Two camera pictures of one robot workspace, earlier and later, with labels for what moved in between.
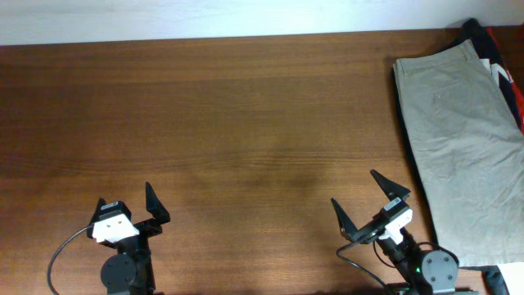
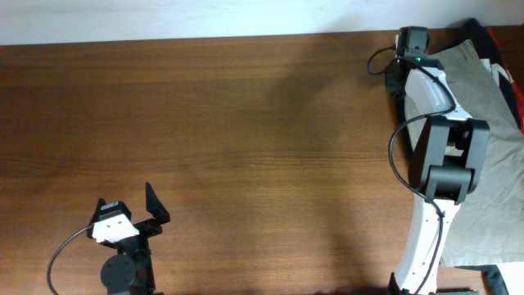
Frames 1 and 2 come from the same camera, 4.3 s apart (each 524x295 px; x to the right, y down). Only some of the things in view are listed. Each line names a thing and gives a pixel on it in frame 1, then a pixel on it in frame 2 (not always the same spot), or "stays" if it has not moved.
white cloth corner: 513,275 stays
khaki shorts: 467,147 stays
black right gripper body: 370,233 -> 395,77
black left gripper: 153,226 stays
